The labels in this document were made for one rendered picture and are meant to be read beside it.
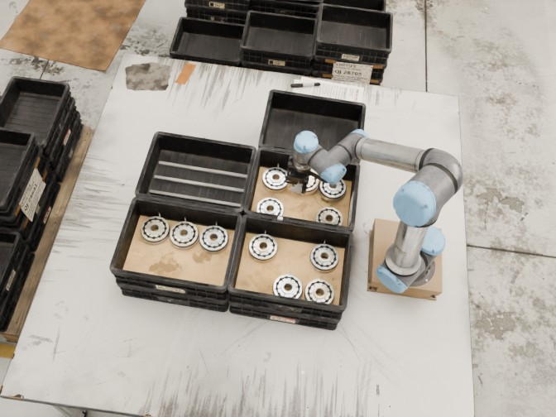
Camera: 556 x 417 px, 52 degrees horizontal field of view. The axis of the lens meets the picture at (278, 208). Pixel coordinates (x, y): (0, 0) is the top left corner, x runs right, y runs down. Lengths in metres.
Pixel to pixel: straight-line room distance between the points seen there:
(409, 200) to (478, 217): 1.81
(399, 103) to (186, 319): 1.38
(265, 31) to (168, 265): 1.78
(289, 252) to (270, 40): 1.62
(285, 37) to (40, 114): 1.40
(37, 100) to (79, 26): 1.03
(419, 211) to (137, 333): 1.10
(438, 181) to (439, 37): 2.67
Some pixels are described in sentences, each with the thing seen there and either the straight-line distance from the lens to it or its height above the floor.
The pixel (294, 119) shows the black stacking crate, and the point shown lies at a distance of 2.40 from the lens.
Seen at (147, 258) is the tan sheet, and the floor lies 0.83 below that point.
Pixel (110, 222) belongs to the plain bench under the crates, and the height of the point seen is 0.70.
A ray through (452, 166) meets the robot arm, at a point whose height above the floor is 1.43.
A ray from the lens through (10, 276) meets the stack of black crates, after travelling 2.79.
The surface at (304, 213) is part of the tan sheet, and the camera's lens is 2.14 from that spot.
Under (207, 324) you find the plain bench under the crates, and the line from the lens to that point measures 2.09.
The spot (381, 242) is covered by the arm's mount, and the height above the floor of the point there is 0.80.
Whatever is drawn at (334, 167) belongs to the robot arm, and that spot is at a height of 1.20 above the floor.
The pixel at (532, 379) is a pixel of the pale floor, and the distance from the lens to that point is 3.08.
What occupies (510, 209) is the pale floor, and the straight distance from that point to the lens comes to 3.44.
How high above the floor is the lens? 2.68
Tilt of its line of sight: 60 degrees down
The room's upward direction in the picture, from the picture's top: 6 degrees clockwise
